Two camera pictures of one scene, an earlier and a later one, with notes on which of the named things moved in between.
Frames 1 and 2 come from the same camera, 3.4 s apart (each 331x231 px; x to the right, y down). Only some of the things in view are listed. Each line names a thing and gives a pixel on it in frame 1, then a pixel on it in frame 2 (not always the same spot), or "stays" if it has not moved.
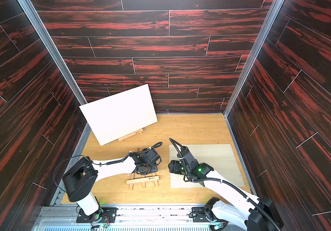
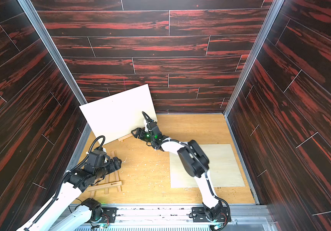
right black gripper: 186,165 to 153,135
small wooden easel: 142,180 to 107,185
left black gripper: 156,168 to 113,167
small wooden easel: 135,133 stays
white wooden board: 118,115 stays
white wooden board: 221,157 stays
